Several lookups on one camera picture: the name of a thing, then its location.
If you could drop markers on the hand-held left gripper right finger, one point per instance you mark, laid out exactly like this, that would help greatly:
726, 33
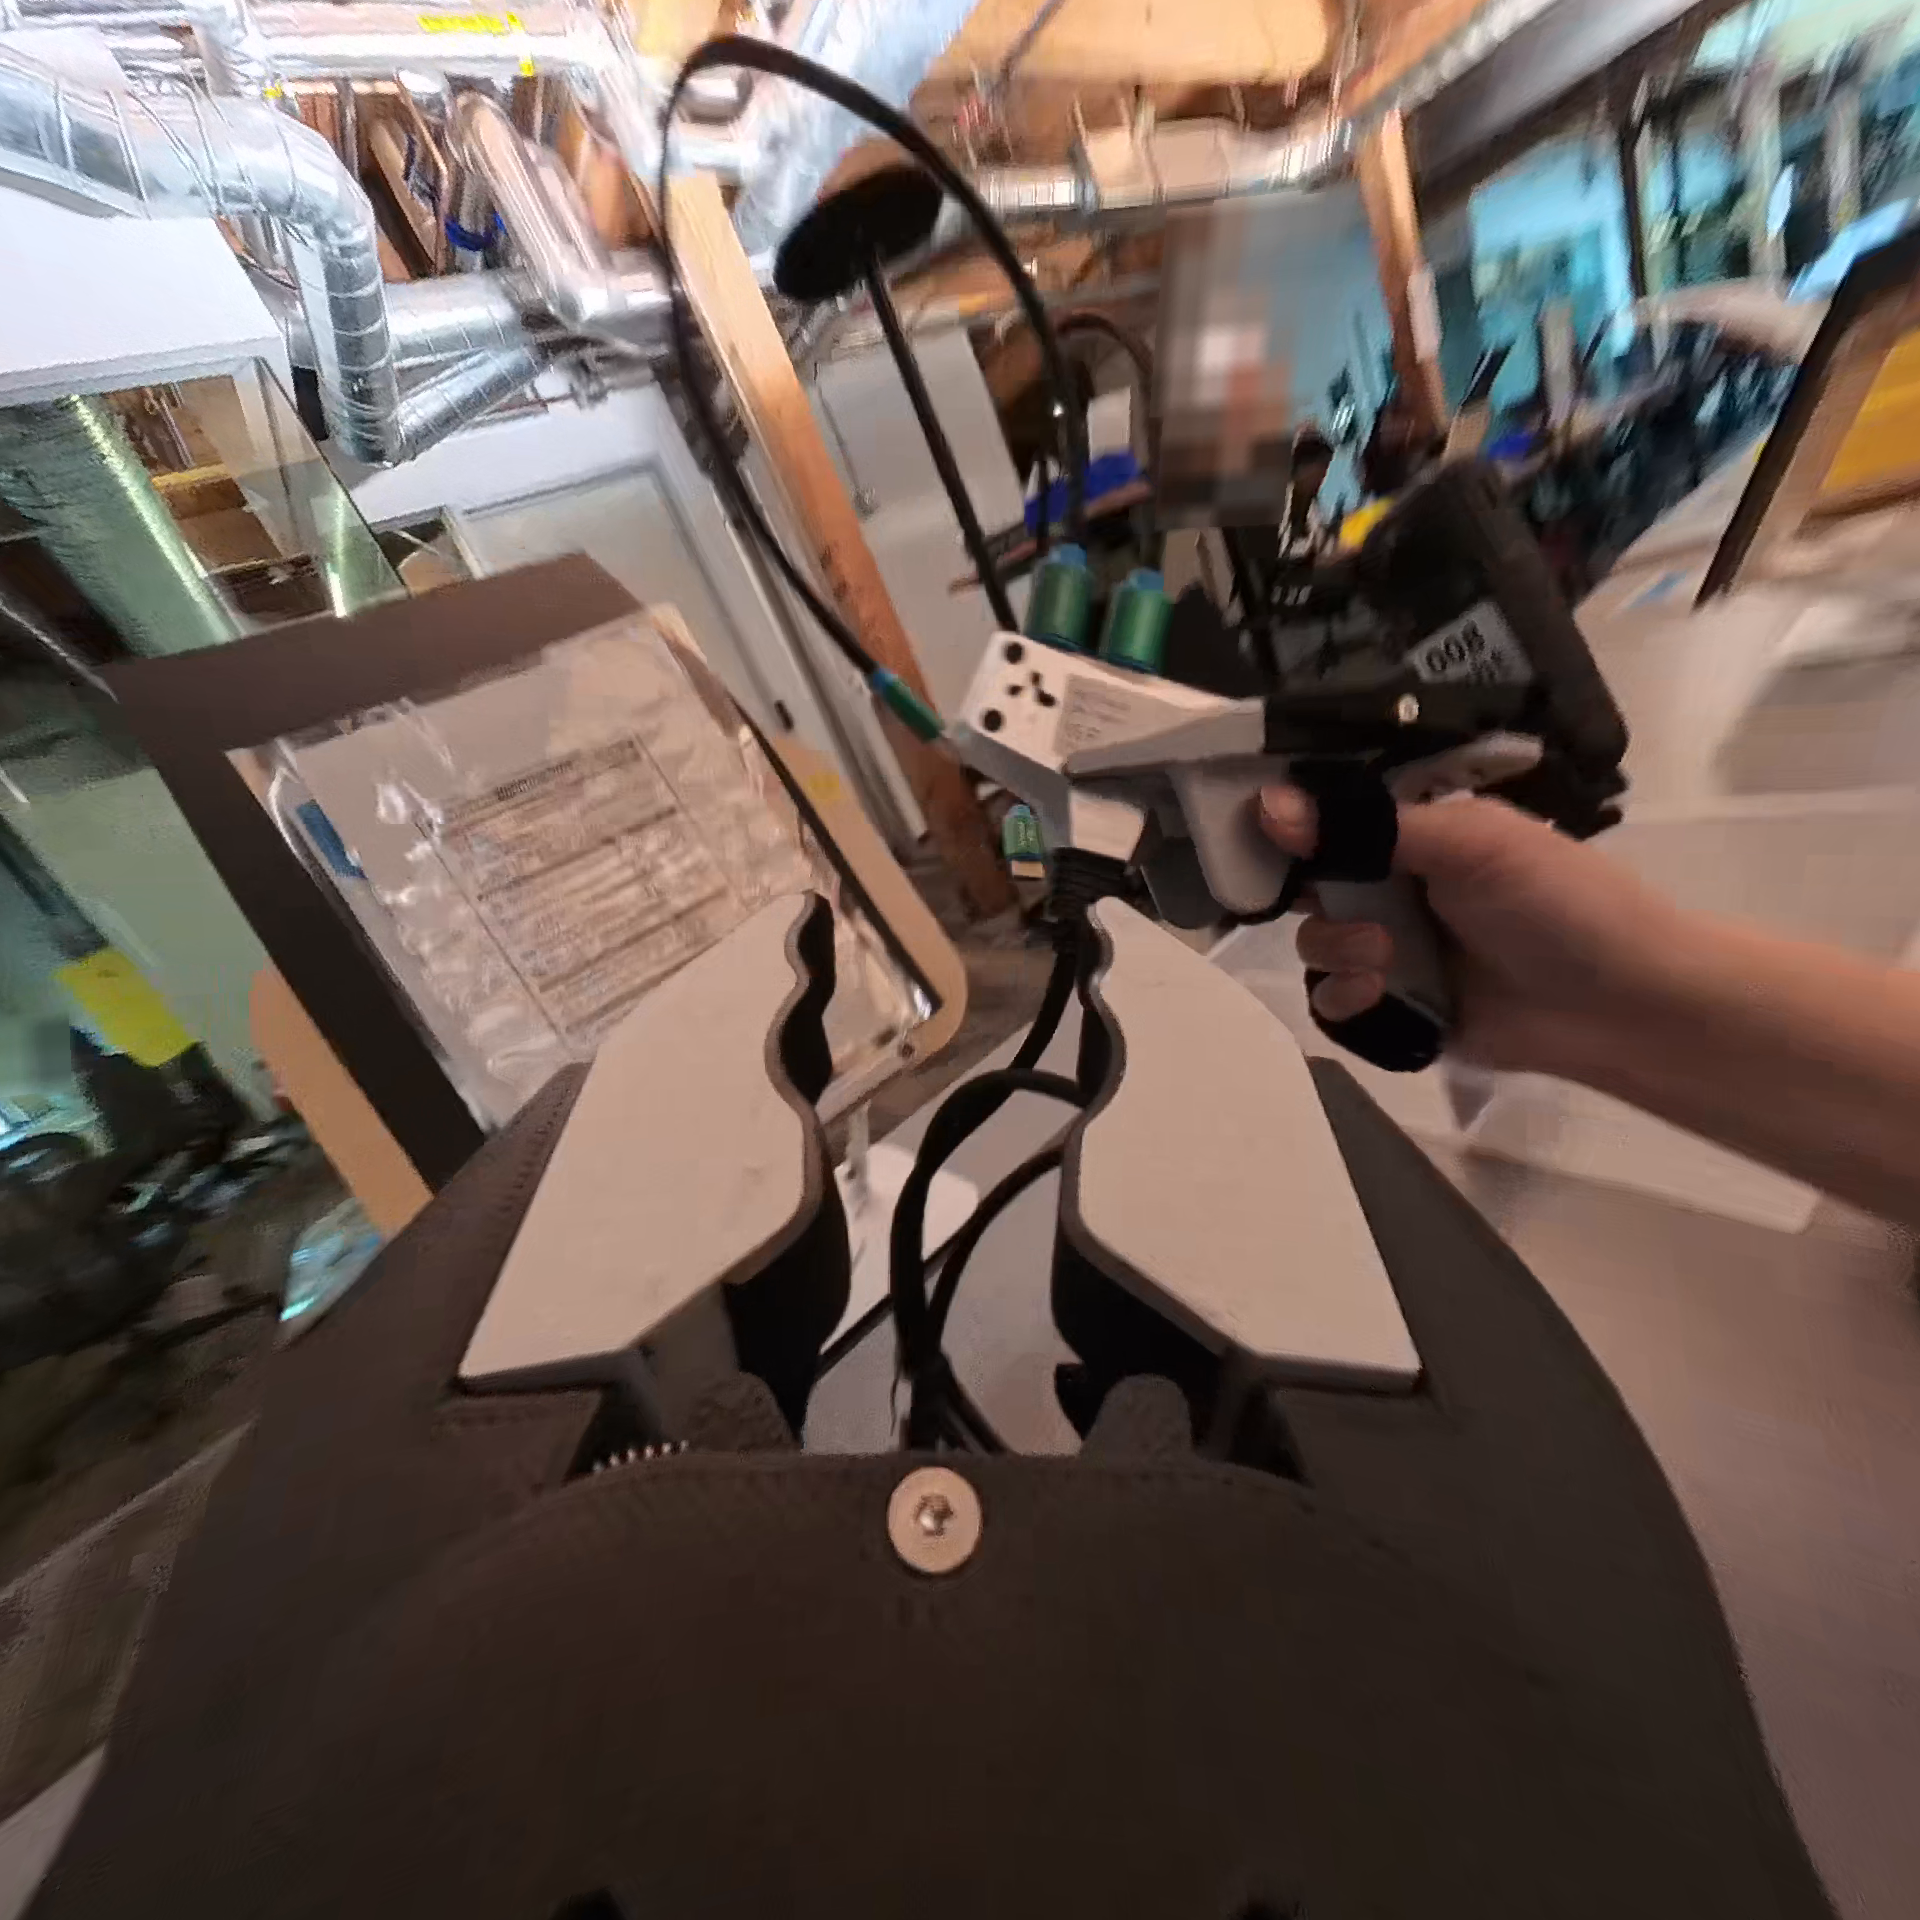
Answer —
1231, 1185

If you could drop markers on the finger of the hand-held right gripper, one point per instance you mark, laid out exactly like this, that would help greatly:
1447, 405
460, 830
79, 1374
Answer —
1186, 743
1114, 826

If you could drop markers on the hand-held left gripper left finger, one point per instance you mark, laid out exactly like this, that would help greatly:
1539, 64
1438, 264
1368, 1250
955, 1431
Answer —
675, 1172

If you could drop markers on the silver hdmi splitter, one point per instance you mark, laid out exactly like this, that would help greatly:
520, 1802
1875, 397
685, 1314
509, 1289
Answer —
1036, 705

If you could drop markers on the person's right hand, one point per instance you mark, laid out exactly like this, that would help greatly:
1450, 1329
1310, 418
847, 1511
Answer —
1516, 945

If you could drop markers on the wooden beam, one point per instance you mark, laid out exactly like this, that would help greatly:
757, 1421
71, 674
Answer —
781, 422

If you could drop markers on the black disc on pole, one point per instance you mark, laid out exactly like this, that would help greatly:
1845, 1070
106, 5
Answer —
855, 225

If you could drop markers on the wood edged display stand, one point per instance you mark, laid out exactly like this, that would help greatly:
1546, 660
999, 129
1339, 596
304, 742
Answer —
195, 781

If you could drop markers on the silver ventilation duct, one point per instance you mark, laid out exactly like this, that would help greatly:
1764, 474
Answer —
339, 254

